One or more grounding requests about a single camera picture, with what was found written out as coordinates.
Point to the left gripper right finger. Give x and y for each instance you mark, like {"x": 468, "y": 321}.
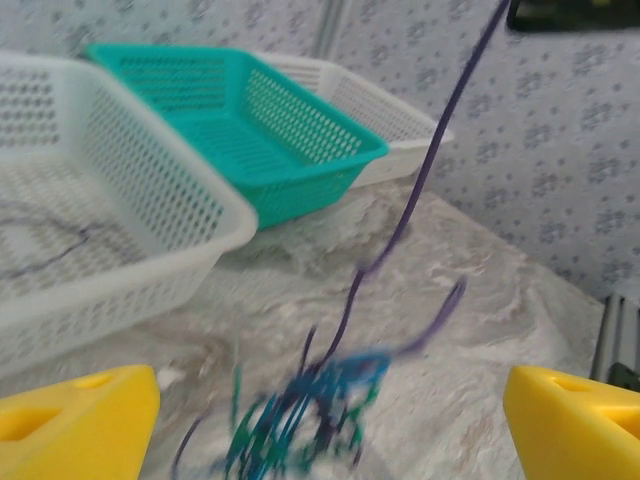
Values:
{"x": 580, "y": 430}

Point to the aluminium corner post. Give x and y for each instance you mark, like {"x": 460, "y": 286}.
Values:
{"x": 330, "y": 25}

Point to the white perforated plastic basket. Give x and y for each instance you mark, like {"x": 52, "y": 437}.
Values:
{"x": 380, "y": 125}
{"x": 150, "y": 180}

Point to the aluminium table side rail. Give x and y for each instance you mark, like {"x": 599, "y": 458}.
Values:
{"x": 617, "y": 330}

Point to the teal perforated plastic basket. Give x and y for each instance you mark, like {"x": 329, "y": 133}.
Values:
{"x": 280, "y": 165}

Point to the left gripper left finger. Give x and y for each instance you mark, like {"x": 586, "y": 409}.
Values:
{"x": 75, "y": 430}

